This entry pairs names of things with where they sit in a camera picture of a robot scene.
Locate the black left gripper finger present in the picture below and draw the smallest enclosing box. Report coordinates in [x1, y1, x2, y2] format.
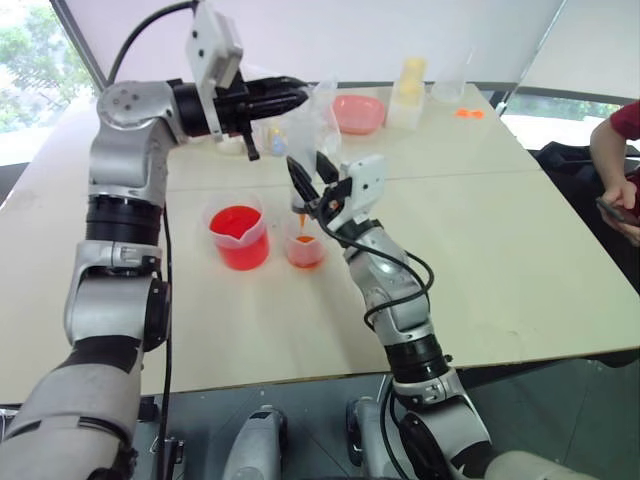
[249, 94, 307, 122]
[249, 75, 309, 101]

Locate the person's red shirt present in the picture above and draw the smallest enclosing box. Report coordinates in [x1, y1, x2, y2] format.
[610, 98, 640, 156]

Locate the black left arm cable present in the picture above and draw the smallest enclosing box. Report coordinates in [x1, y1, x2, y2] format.
[105, 0, 201, 480]

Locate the large beaker with red liquid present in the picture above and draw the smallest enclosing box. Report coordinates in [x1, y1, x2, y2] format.
[202, 193, 272, 272]

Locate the pink plastic bowl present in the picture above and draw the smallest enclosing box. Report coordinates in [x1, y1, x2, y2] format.
[332, 94, 387, 136]

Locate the clear empty measuring cup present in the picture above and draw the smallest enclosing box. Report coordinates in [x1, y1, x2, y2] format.
[430, 48, 476, 105]

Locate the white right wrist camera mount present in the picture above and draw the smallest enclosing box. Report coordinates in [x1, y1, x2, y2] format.
[339, 153, 387, 229]

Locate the grey rounded robot leg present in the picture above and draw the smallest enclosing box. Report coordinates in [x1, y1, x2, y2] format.
[345, 397, 397, 480]
[222, 404, 289, 480]

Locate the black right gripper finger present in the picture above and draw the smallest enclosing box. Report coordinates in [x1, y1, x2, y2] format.
[285, 155, 322, 210]
[315, 149, 342, 187]

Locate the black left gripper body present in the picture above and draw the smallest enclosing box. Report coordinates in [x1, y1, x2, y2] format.
[213, 77, 264, 162]

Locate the person's bare hand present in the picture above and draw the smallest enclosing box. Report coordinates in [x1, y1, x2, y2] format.
[603, 174, 640, 225]

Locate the small clear bottle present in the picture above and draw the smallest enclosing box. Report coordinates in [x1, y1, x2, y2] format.
[267, 119, 291, 157]

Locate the clear plastic bag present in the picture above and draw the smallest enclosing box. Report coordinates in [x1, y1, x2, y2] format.
[288, 74, 347, 236]

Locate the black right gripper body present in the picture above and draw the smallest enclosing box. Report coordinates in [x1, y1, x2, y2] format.
[303, 177, 354, 235]

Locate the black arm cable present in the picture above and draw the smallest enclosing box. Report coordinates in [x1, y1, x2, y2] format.
[319, 219, 434, 332]
[105, 0, 201, 480]

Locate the white and yellow plastic container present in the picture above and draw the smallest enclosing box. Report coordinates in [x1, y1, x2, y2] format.
[387, 57, 429, 132]

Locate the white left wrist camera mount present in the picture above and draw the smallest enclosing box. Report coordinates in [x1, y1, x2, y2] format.
[184, 0, 245, 146]

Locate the black window frame post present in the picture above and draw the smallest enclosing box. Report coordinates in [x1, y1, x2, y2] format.
[48, 0, 110, 94]

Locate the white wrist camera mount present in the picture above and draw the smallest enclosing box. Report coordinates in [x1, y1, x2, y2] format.
[184, 0, 245, 146]
[339, 153, 387, 229]

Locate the small cup with red liquid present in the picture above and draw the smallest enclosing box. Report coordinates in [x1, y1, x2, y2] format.
[283, 217, 329, 270]

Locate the black smartphone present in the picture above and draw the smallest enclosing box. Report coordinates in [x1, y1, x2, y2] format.
[594, 196, 633, 224]

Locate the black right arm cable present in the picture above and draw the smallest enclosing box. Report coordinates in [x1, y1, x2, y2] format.
[319, 219, 434, 332]

